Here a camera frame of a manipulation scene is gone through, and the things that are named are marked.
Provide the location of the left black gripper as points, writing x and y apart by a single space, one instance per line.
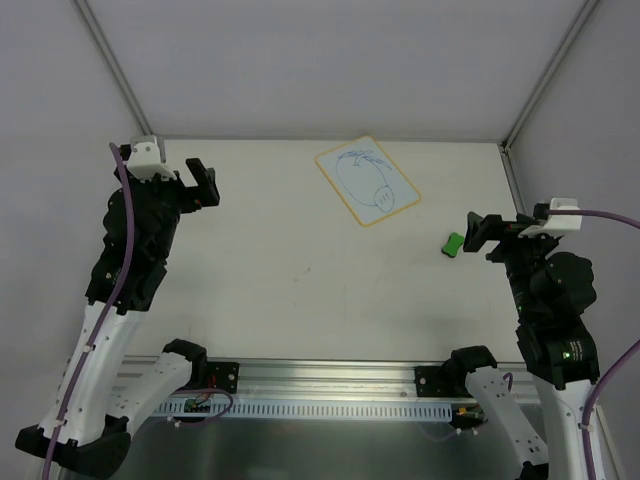
176 187

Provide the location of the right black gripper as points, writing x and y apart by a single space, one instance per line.
500 228

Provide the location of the green whiteboard eraser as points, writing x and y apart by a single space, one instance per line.
452 246

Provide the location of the yellow-framed small whiteboard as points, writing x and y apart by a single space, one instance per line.
367 180

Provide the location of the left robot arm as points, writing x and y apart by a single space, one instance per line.
87 430

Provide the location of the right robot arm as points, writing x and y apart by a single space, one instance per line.
551 290

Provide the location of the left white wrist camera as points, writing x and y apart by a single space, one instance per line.
148 159

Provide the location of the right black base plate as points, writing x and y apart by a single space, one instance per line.
432 382

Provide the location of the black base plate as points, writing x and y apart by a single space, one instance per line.
432 382
223 375

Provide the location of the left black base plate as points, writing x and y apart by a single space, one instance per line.
223 375

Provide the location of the aluminium mounting rail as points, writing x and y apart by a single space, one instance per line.
327 380

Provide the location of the white slotted cable duct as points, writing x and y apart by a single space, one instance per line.
430 412

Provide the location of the left aluminium frame post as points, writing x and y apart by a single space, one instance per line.
90 22

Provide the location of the aluminium frame post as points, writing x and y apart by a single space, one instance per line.
90 22
559 55

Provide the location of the right aluminium frame post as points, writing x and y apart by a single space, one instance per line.
559 55

